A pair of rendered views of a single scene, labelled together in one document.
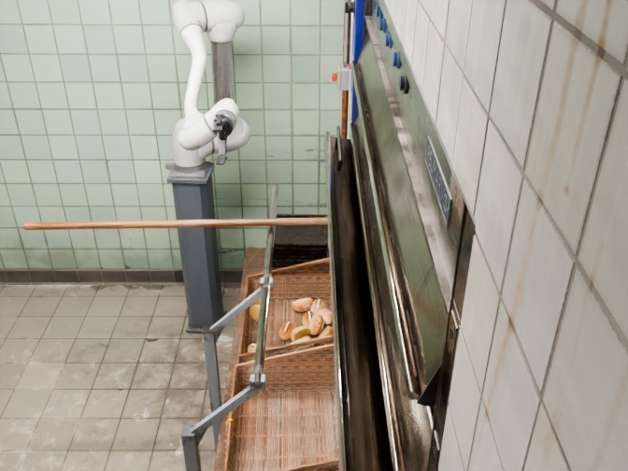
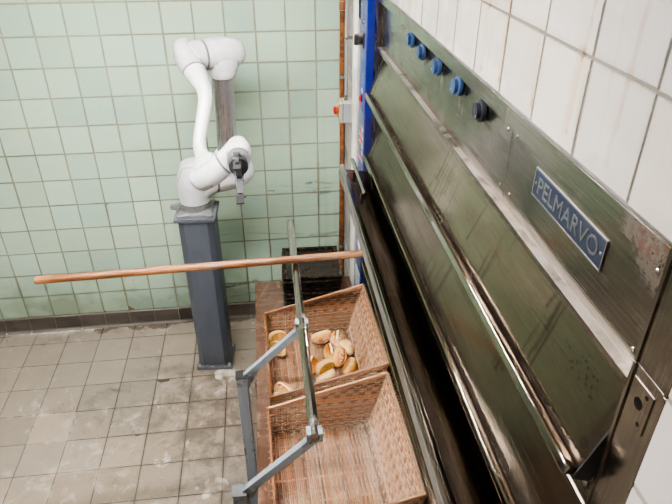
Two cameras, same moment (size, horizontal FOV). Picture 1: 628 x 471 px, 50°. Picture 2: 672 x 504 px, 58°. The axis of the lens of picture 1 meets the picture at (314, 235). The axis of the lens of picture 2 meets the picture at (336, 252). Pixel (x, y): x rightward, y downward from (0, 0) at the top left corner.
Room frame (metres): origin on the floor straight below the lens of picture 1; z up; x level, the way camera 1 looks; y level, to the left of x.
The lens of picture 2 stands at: (0.27, 0.23, 2.45)
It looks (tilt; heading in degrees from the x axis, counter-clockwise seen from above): 32 degrees down; 354
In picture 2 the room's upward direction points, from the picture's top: straight up
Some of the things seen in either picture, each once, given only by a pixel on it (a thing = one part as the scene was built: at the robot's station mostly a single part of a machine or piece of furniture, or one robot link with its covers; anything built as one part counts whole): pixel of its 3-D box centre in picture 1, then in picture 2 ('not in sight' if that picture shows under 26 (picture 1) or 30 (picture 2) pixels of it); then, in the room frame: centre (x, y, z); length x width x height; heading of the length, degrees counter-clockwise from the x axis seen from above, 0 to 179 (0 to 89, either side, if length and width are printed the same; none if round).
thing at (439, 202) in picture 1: (403, 67); (456, 94); (1.70, -0.23, 1.99); 1.80 x 0.08 x 0.21; 1
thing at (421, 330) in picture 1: (388, 136); (439, 168); (1.70, -0.20, 1.80); 1.79 x 0.11 x 0.19; 1
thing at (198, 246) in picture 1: (199, 251); (207, 289); (3.09, 0.63, 0.50); 0.21 x 0.21 x 1.00; 87
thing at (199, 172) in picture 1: (186, 165); (192, 205); (3.09, 0.65, 1.03); 0.22 x 0.18 x 0.06; 87
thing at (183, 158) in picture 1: (190, 140); (194, 179); (3.10, 0.62, 1.17); 0.18 x 0.16 x 0.22; 116
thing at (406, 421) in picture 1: (382, 218); (430, 252); (1.70, -0.20, 1.54); 1.79 x 0.11 x 0.19; 1
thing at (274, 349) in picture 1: (297, 314); (321, 348); (2.27, 0.07, 0.72); 0.56 x 0.49 x 0.28; 2
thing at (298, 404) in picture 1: (295, 419); (338, 460); (1.68, 0.06, 0.72); 0.56 x 0.49 x 0.28; 2
